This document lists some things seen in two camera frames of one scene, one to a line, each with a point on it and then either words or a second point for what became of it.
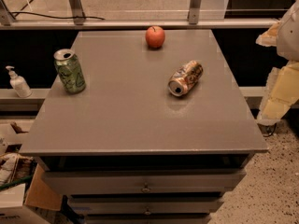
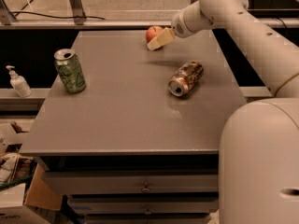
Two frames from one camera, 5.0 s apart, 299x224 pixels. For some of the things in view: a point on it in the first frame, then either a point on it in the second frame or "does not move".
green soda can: (69, 68) does not move
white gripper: (289, 36) to (179, 24)
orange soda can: (184, 77) does not move
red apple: (155, 36) does not move
